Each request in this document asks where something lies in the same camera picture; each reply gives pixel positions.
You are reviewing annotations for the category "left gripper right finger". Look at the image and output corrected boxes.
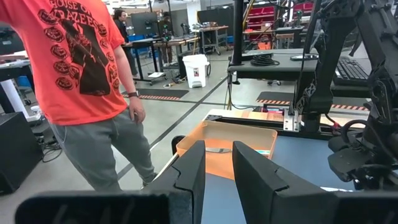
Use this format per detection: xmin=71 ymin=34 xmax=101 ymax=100
xmin=232 ymin=141 xmax=398 ymax=224

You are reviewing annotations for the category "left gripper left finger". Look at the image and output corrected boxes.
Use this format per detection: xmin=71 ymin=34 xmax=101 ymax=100
xmin=14 ymin=139 xmax=206 ymax=224

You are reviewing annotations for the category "orange plastic bin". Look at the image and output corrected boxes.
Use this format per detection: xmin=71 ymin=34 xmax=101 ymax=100
xmin=176 ymin=120 xmax=279 ymax=181

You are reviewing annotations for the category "black keyboard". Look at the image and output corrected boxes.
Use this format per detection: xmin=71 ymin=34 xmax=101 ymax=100
xmin=334 ymin=58 xmax=370 ymax=82

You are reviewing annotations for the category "black hazard-striped floor mat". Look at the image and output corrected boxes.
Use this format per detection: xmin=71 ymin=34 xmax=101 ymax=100
xmin=256 ymin=90 xmax=371 ymax=112
xmin=122 ymin=88 xmax=190 ymax=101

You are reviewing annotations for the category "black tablet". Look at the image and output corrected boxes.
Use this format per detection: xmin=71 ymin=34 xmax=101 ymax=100
xmin=289 ymin=54 xmax=320 ymax=62

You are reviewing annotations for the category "black cabinet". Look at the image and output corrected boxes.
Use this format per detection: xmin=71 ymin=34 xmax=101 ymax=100
xmin=0 ymin=111 xmax=44 ymax=196

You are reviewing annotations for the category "white trash bin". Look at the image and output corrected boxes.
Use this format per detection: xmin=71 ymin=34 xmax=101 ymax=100
xmin=182 ymin=54 xmax=210 ymax=89

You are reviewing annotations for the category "person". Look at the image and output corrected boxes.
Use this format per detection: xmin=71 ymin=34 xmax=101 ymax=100
xmin=113 ymin=9 xmax=140 ymax=78
xmin=0 ymin=0 xmax=159 ymax=192

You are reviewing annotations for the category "black office desk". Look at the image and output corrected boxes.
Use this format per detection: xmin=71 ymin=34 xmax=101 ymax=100
xmin=123 ymin=35 xmax=200 ymax=86

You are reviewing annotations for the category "black cart pole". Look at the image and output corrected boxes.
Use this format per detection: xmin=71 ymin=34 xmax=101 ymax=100
xmin=230 ymin=0 xmax=246 ymax=67

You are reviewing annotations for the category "red storage bin shelf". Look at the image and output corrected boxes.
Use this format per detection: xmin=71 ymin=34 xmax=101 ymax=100
xmin=245 ymin=0 xmax=315 ymax=50

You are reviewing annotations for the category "black computer monitor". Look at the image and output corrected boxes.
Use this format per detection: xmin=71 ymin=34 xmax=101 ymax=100
xmin=130 ymin=11 xmax=162 ymax=40

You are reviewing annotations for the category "wooden workbench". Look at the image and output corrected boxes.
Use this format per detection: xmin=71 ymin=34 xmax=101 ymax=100
xmin=198 ymin=26 xmax=230 ymax=56

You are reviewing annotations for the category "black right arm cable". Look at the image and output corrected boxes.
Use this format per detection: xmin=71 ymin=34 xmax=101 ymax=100
xmin=340 ymin=119 xmax=379 ymax=147

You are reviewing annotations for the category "black table frame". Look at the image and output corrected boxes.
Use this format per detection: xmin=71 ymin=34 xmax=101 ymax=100
xmin=203 ymin=113 xmax=371 ymax=141

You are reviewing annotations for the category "black coiled cable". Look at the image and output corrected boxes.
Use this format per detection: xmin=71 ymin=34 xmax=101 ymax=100
xmin=250 ymin=53 xmax=281 ymax=67

